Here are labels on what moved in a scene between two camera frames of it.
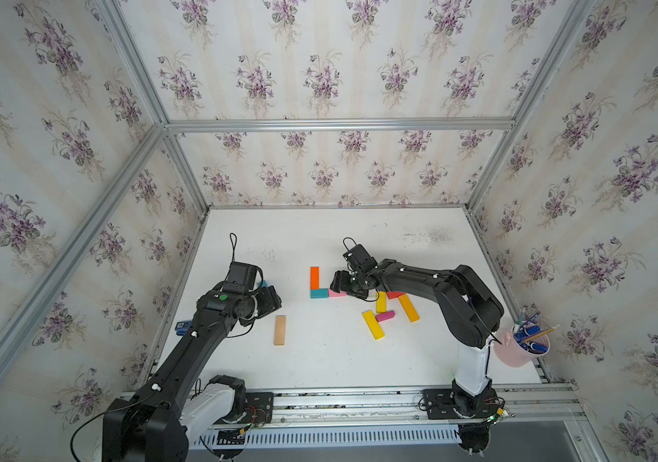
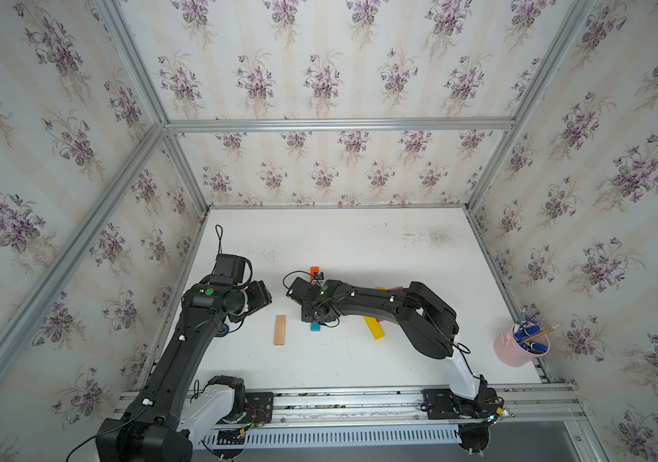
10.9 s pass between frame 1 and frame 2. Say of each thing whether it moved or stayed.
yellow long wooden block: stayed
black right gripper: moved
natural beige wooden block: stayed
